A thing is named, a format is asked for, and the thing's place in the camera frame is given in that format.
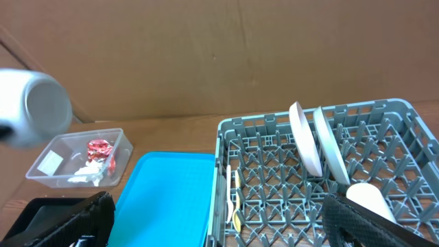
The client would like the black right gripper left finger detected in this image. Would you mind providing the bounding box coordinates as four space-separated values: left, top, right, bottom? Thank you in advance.
0 191 116 247

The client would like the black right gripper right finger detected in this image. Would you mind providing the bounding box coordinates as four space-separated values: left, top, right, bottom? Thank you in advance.
322 193 437 247

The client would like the white plastic cup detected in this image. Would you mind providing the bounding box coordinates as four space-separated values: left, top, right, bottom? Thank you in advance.
346 183 396 223

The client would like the white napkin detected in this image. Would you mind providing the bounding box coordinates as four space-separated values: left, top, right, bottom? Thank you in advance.
67 160 104 187

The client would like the grey round plate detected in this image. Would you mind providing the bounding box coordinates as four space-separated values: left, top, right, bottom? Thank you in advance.
313 106 351 185

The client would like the red ketchup packet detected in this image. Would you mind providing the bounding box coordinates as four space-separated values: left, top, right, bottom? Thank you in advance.
107 156 116 176

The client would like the silver foil wrapper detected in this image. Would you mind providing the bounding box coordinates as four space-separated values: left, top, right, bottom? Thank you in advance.
86 139 113 163

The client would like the pink round plate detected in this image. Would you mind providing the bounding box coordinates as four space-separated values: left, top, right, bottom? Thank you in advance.
289 102 323 177

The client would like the yellow plastic spoon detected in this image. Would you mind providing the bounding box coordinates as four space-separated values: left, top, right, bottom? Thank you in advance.
232 170 241 233

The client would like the grey bowl of rice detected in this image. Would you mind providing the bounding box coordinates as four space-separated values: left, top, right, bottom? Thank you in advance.
1 68 73 148

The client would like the grey dishwasher rack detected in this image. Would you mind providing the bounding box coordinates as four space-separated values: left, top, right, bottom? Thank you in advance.
205 99 438 246

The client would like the black plastic tray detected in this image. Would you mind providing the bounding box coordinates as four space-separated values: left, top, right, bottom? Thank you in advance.
3 198 85 241

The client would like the clear plastic bin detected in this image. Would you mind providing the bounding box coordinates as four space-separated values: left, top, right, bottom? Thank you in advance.
25 128 134 188

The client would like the teal serving tray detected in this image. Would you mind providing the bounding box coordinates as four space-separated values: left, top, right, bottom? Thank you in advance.
108 152 215 247

